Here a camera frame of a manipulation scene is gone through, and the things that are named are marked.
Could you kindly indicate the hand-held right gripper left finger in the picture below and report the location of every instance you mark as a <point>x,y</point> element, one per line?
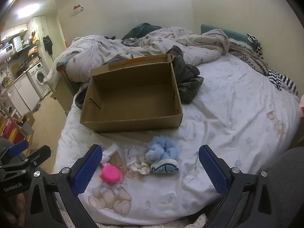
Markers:
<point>86,168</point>

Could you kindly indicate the person's left hand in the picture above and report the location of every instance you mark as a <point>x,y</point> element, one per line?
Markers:
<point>20,204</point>

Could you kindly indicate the beige printed quilt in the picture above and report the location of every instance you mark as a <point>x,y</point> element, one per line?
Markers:
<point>95,49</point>

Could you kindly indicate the white kitchen appliance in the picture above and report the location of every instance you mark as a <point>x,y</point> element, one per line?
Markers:
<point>7,48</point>

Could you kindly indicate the dark teal pillow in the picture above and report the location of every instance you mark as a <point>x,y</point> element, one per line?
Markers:
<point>140,29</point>

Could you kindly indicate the brown cardboard box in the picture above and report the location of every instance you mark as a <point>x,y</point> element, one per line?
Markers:
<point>133,95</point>

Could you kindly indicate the blue fluffy scrunchie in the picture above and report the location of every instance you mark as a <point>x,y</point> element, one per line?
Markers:
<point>158,149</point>

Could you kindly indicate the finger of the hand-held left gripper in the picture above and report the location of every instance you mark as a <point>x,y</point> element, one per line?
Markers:
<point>39,154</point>
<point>17,147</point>

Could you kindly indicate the patterned knit blanket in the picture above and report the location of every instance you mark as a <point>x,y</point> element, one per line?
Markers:
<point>249,54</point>

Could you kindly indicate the white wall cabinet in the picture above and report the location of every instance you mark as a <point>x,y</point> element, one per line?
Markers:
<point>14,30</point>

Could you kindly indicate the white printed bed sheet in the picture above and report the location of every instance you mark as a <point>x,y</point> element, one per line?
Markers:
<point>225,123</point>

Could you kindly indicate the white base cabinet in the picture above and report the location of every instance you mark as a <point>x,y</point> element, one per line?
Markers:
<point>21,97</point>

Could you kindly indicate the pink suitcase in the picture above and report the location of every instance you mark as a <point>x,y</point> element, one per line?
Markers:
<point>8,129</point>

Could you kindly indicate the pink plastic toy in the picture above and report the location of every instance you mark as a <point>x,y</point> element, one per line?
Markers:
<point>109,174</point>

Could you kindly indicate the black white striped cloth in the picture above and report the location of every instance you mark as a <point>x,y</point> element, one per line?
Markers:
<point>282,80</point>

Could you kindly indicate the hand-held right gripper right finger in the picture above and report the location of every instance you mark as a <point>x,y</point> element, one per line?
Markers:
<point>211,171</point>

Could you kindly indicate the cardboard box on floor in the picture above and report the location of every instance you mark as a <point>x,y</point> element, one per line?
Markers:
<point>28,121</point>

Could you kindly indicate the cream scrunchie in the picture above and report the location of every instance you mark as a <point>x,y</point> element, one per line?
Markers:
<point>140,167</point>

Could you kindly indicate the red white cloth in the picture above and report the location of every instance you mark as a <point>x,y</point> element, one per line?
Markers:
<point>301,105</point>

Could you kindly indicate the green pillow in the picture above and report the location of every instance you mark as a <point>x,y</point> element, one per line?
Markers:
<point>235,34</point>

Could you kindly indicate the black hanging garment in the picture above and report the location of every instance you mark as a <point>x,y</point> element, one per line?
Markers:
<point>48,43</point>

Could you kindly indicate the person's grey trouser leg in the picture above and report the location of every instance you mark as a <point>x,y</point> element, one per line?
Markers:
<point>289,166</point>

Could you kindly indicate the dark green clothing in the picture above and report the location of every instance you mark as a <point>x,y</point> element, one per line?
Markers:
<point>187,78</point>

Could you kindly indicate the clear plastic packet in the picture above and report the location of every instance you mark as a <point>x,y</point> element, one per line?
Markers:
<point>129,154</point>

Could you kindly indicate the grey patterned cloth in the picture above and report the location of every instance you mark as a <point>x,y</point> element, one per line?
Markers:
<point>130,42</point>

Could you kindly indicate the black white checkered cloth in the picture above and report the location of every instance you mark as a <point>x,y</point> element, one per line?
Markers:
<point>255,42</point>

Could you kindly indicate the red white wall hook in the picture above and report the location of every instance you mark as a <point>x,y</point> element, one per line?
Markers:
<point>77,9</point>

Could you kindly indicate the white sock with fish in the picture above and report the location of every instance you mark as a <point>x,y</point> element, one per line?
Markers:
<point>165,167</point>

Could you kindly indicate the dark grey cloth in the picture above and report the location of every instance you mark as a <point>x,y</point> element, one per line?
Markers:
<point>79,97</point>

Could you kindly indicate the white washing machine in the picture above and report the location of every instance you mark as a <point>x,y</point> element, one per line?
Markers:
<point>39,77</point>

